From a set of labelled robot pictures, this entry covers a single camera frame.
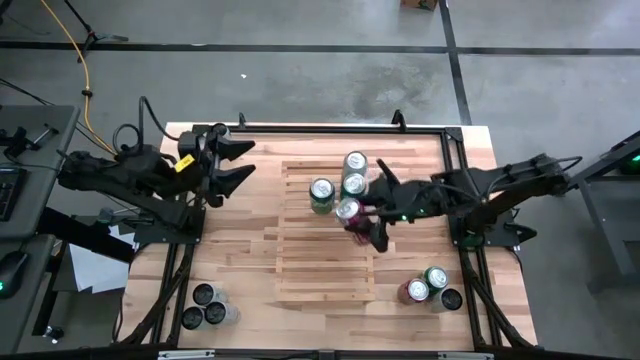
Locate white raspberry lime can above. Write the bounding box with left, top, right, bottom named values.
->
left=342, top=149, right=370, bottom=177

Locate brown cardboard box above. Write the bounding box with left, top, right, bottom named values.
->
left=400, top=0, right=439, bottom=12

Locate black aluminium table frame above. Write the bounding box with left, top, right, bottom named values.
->
left=117, top=123, right=539, bottom=360

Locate green Sprite can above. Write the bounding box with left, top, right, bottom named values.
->
left=308, top=176, right=337, bottom=216
left=340, top=171, right=369, bottom=201
left=422, top=265, right=450, bottom=294

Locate black tripod stand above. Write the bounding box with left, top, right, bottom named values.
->
left=62, top=0, right=130, bottom=64

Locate grey side table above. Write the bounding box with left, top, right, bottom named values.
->
left=0, top=104, right=81, bottom=241

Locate red Coca-Cola can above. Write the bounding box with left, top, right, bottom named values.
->
left=396, top=277, right=431, bottom=307

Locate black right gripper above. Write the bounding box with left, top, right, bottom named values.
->
left=358, top=158, right=429, bottom=254

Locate white paper sheet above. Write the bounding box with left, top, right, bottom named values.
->
left=67, top=223, right=137, bottom=295

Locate black support bar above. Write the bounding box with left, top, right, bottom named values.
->
left=37, top=207, right=137, bottom=265

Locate wooden slatted shelf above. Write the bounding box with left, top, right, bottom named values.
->
left=273, top=159, right=376, bottom=303

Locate red soda can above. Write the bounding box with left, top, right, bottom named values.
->
left=335, top=196, right=375, bottom=247

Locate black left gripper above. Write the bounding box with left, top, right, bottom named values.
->
left=197, top=127, right=258, bottom=209

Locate grey desk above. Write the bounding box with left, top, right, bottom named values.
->
left=0, top=233, right=57, bottom=355

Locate black computer mouse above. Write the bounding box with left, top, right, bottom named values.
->
left=0, top=249, right=30, bottom=300

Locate yellow extension cable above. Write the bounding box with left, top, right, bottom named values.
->
left=38, top=0, right=117, bottom=154

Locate black keyboard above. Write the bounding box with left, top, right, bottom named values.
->
left=0, top=167, right=27, bottom=222

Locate grey metal cart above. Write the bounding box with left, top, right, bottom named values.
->
left=549, top=128, right=640, bottom=279

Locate black floor cable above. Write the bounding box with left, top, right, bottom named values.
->
left=0, top=77, right=54, bottom=109

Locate black clamp mount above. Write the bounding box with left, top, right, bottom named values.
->
left=0, top=124, right=60, bottom=160

